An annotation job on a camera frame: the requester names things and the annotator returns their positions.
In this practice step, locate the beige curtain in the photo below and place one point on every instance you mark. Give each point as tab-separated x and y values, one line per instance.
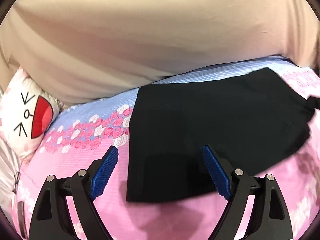
150	30

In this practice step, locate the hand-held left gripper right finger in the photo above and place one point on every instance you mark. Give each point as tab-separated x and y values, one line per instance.
216	172

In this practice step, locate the dark flat object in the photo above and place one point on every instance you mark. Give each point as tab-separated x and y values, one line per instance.
21	216

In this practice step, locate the black pants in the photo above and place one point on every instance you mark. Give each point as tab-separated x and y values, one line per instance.
200	110

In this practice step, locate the white cartoon face pillow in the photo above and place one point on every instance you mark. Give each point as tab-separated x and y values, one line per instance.
15	112

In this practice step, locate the pink floral bed sheet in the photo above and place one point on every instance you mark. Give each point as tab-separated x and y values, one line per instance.
150	220

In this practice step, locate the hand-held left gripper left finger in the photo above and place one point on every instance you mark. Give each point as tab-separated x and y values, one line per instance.
105	172

